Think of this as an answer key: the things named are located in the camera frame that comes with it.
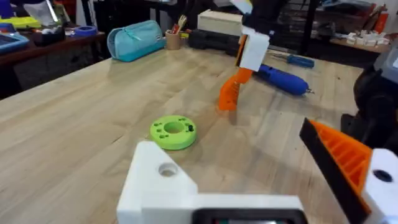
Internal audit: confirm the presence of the black box with items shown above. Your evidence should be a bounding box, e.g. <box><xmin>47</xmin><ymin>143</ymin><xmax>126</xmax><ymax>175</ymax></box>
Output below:
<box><xmin>30</xmin><ymin>26</ymin><xmax>67</xmax><ymax>47</ymax></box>

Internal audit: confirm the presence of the blue tray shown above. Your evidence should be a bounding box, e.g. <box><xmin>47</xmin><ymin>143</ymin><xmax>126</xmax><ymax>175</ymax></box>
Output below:
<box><xmin>0</xmin><ymin>32</ymin><xmax>30</xmax><ymax>54</ymax></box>

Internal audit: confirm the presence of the teal zip bag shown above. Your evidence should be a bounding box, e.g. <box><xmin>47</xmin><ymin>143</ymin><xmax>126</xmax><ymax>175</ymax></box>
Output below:
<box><xmin>106</xmin><ymin>19</ymin><xmax>166</xmax><ymax>63</ymax></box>

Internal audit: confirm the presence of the cream box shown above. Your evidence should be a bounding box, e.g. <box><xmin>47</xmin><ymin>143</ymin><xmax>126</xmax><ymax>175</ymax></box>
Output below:
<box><xmin>197</xmin><ymin>9</ymin><xmax>244</xmax><ymax>37</ymax></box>

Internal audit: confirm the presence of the heap of white blocks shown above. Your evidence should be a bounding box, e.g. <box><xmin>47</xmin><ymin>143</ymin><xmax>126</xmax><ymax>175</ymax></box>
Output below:
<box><xmin>346</xmin><ymin>29</ymin><xmax>391</xmax><ymax>48</ymax></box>

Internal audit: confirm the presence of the wooden cup with cutlery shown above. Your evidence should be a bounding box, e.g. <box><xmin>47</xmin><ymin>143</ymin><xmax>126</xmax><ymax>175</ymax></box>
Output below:
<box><xmin>165</xmin><ymin>14</ymin><xmax>188</xmax><ymax>51</ymax></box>

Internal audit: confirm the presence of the blue electric screwdriver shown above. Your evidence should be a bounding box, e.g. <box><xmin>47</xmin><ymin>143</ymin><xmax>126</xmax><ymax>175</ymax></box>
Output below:
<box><xmin>254</xmin><ymin>63</ymin><xmax>315</xmax><ymax>96</ymax></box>

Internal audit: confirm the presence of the black case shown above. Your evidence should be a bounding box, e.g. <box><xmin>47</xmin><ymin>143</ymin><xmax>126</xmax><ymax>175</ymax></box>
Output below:
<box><xmin>187</xmin><ymin>29</ymin><xmax>243</xmax><ymax>57</ymax></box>

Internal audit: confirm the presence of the yellow-green board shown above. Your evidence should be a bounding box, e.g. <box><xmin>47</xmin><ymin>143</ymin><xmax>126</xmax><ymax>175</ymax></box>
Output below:
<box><xmin>0</xmin><ymin>16</ymin><xmax>42</xmax><ymax>30</ymax></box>

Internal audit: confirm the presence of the blue tape roll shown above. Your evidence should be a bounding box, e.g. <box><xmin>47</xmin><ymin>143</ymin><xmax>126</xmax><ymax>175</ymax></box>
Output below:
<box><xmin>73</xmin><ymin>25</ymin><xmax>98</xmax><ymax>39</ymax></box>

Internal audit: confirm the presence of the white orange left gripper right finger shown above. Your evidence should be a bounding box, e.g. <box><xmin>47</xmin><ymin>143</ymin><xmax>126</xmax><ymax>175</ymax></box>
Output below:
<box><xmin>299</xmin><ymin>118</ymin><xmax>398</xmax><ymax>224</ymax></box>

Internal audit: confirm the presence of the blue-handled hand screwdriver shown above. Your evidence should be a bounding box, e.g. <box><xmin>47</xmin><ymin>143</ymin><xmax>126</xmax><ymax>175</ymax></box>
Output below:
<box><xmin>270</xmin><ymin>52</ymin><xmax>315</xmax><ymax>69</ymax></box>

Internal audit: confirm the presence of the green disc with holes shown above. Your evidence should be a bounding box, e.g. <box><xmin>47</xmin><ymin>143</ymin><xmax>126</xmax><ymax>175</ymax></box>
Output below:
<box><xmin>149</xmin><ymin>114</ymin><xmax>198</xmax><ymax>151</ymax></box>

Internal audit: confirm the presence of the white block left gripper left finger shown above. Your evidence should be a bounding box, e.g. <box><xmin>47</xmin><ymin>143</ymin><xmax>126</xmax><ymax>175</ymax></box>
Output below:
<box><xmin>116</xmin><ymin>141</ymin><xmax>199</xmax><ymax>224</ymax></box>

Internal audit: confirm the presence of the brown side table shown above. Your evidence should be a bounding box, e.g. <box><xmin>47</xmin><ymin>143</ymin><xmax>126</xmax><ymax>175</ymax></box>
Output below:
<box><xmin>0</xmin><ymin>30</ymin><xmax>106</xmax><ymax>100</ymax></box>

